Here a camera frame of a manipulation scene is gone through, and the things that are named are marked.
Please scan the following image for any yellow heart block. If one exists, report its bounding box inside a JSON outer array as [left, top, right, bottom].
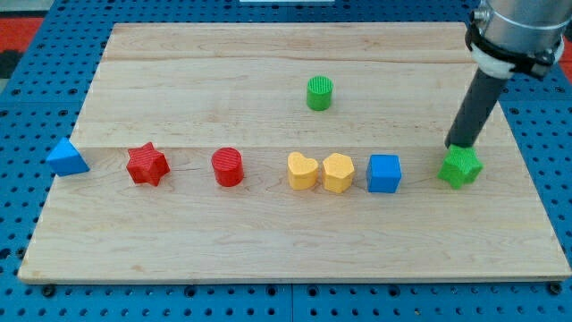
[[287, 151, 319, 191]]

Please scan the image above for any yellow hexagon block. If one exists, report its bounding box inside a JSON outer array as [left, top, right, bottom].
[[323, 153, 355, 193]]

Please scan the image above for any blue cube block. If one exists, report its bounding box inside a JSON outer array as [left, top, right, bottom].
[[366, 155, 402, 193]]

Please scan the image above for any red cylinder block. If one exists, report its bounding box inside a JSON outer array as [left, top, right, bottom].
[[211, 147, 244, 187]]

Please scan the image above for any light wooden board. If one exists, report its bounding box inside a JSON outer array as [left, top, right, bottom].
[[18, 22, 571, 284]]

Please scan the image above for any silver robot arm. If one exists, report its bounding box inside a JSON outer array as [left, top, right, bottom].
[[466, 0, 571, 80]]

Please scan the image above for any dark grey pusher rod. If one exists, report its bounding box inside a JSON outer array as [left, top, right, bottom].
[[444, 68, 508, 148]]

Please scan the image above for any red star block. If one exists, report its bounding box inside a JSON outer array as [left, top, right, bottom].
[[126, 142, 170, 187]]

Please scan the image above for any green cylinder block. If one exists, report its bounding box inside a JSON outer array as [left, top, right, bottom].
[[306, 75, 333, 111]]

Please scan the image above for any blue triangle block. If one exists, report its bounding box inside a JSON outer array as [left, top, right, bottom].
[[46, 137, 90, 177]]

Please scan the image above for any green star block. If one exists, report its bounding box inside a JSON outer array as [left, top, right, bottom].
[[437, 144, 484, 190]]

